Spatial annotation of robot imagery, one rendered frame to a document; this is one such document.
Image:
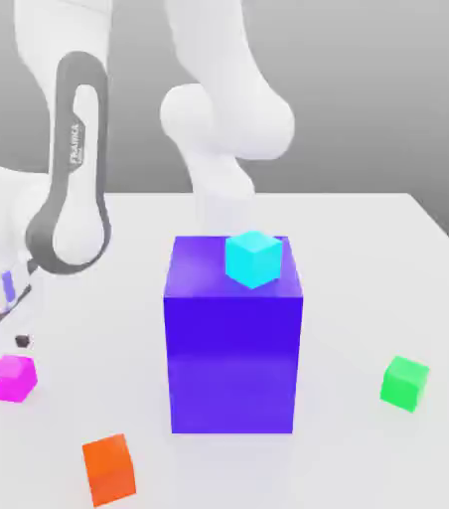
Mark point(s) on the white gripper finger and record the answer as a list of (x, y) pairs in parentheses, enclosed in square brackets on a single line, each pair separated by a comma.
[(22, 341)]

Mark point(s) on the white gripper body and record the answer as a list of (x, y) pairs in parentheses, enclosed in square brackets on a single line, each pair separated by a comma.
[(6, 314)]

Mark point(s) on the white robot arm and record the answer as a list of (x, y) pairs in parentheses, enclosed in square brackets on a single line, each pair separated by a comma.
[(224, 119)]

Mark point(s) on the small magenta cube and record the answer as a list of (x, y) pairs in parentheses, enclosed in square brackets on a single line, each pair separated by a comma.
[(13, 379)]

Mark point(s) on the small orange cube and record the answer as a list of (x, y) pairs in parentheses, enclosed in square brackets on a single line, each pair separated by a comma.
[(109, 471)]

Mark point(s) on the small cyan cube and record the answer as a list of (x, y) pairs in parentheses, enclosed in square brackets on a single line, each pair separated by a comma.
[(253, 258)]

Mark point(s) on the small green cube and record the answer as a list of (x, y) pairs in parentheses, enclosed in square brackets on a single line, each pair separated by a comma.
[(404, 385)]

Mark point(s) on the large purple box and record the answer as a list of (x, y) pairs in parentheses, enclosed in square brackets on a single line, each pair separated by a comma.
[(232, 358)]

